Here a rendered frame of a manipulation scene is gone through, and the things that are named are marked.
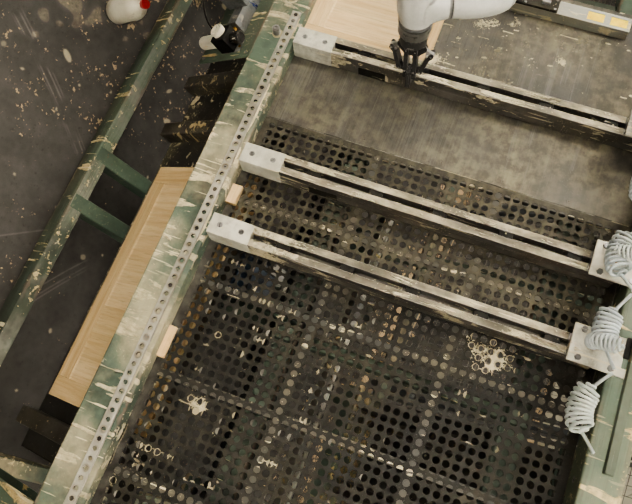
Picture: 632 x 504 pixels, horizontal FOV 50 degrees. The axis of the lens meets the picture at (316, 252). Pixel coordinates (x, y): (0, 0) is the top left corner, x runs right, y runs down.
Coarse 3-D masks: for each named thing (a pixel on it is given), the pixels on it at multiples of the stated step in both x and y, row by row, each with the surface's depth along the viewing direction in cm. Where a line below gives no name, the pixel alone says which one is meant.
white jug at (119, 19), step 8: (112, 0) 256; (120, 0) 251; (128, 0) 249; (136, 0) 249; (144, 0) 248; (112, 8) 255; (120, 8) 252; (128, 8) 249; (136, 8) 250; (144, 8) 248; (112, 16) 257; (120, 16) 254; (128, 16) 252; (136, 16) 252; (120, 24) 262
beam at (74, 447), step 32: (288, 0) 214; (256, 64) 206; (288, 64) 210; (224, 128) 199; (256, 128) 201; (192, 192) 193; (224, 192) 193; (192, 224) 190; (160, 256) 187; (192, 256) 186; (160, 288) 184; (128, 320) 181; (160, 320) 181; (128, 352) 179; (96, 384) 176; (96, 416) 173; (128, 416) 177; (64, 448) 171; (96, 448) 171; (64, 480) 169; (96, 480) 170
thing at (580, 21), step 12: (516, 12) 212; (528, 12) 210; (540, 12) 209; (552, 12) 207; (564, 12) 207; (576, 12) 206; (600, 12) 206; (564, 24) 209; (576, 24) 208; (588, 24) 206; (600, 24) 204; (612, 36) 207; (624, 36) 205
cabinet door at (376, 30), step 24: (336, 0) 216; (360, 0) 216; (384, 0) 215; (312, 24) 214; (336, 24) 213; (360, 24) 213; (384, 24) 212; (432, 24) 211; (384, 48) 209; (432, 48) 208
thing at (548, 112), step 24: (312, 48) 205; (336, 48) 204; (360, 48) 203; (360, 72) 207; (384, 72) 202; (432, 72) 200; (456, 72) 198; (456, 96) 200; (480, 96) 196; (504, 96) 194; (528, 96) 194; (528, 120) 198; (552, 120) 194; (576, 120) 190; (600, 120) 192; (624, 120) 189; (624, 144) 192
